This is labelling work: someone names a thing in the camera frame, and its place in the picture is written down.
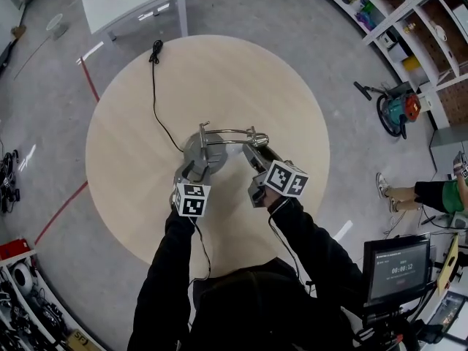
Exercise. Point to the person's black clothed torso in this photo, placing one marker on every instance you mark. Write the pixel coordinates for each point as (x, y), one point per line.
(263, 305)

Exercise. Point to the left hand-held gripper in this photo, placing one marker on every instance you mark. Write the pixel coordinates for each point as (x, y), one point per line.
(192, 199)

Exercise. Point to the yellow board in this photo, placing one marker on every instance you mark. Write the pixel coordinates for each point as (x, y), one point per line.
(449, 262)

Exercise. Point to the black monitor stand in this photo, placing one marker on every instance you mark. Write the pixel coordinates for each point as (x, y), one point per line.
(387, 327)

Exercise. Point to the black monitor screen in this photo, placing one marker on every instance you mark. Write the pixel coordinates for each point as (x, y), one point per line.
(400, 269)

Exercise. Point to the purple and green toys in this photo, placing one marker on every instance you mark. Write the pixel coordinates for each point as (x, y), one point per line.
(365, 13)

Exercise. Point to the person's right forearm black sleeve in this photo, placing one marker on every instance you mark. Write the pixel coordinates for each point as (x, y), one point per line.
(314, 243)

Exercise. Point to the person's left forearm black sleeve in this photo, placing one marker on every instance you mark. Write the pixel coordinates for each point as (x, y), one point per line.
(164, 269)

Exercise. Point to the grey cabinet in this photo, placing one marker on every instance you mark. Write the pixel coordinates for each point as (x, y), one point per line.
(448, 146)

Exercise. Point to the silver desk lamp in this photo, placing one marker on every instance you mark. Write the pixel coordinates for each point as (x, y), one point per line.
(204, 155)

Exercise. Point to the teal vacuum cleaner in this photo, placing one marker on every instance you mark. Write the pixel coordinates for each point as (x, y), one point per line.
(398, 110)

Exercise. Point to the white shelving unit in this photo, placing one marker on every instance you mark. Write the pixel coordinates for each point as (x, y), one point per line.
(413, 17)

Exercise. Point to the yellow container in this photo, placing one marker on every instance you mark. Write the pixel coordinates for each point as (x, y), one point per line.
(411, 63)

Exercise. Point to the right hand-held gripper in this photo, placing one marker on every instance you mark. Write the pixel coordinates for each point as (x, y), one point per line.
(285, 179)

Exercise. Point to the white cluttered storage shelf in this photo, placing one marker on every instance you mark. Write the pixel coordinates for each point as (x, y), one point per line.
(25, 305)

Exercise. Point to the red box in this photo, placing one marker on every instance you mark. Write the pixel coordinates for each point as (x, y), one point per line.
(12, 249)

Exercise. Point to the white rectangular table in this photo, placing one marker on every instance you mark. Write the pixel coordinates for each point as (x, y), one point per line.
(131, 2)

